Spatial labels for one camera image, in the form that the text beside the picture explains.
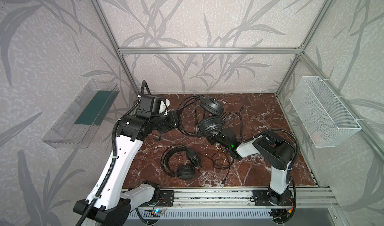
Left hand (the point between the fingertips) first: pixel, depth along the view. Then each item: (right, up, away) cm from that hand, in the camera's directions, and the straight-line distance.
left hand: (184, 116), depth 66 cm
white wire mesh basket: (+62, -3, -3) cm, 62 cm away
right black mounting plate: (+37, -41, +8) cm, 56 cm away
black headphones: (-1, -29, +10) cm, 31 cm away
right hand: (+11, -7, +27) cm, 29 cm away
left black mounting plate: (-10, -41, +8) cm, 43 cm away
